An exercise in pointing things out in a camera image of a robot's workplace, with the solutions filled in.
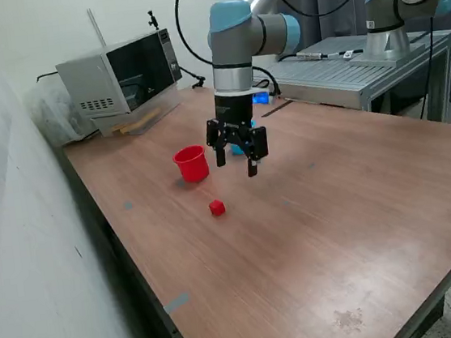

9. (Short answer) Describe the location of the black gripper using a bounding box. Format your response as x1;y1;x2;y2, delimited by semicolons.
200;89;273;183

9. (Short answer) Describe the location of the red cube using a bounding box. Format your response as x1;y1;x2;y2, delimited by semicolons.
207;198;228;219

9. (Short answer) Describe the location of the blue plastic bin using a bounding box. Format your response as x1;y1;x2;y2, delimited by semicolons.
224;117;262;158

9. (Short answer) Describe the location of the red plastic bin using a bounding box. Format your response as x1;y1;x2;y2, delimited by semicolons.
170;143;211;186

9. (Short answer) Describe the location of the black tape strip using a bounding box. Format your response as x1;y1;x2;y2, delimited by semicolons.
260;101;295;118

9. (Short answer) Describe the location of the clear acrylic stand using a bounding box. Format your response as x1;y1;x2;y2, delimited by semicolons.
87;80;186;142

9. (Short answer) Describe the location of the light wooden stick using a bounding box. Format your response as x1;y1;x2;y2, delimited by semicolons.
108;106;164;133
117;118;154;135

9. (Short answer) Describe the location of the aluminium profile table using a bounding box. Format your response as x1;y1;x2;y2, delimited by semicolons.
250;23;451;144

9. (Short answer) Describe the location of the silver microwave oven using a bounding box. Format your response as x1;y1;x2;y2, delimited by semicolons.
51;26;187;123

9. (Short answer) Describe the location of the long tape piece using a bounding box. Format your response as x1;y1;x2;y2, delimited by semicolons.
161;290;194;316

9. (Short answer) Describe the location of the thin white rod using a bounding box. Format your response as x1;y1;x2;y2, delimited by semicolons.
86;6;109;50

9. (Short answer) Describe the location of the clear plastic bag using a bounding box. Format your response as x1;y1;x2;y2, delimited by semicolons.
22;71;104;152

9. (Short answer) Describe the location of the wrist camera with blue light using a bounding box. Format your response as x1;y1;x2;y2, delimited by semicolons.
249;88;274;109

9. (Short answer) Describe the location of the silver cable connector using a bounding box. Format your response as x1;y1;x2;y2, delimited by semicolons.
296;45;344;64

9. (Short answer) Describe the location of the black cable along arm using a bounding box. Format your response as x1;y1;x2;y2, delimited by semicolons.
172;0;398;108

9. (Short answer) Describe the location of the small black camera mount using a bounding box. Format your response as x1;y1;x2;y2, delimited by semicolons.
145;8;162;32

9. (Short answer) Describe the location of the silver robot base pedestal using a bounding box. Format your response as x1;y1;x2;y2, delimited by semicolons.
346;25;429;71

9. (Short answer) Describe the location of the thin black microwave cable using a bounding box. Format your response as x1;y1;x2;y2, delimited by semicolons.
33;69;61;83

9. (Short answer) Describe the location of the black hanging cable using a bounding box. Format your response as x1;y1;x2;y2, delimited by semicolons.
407;16;445;120

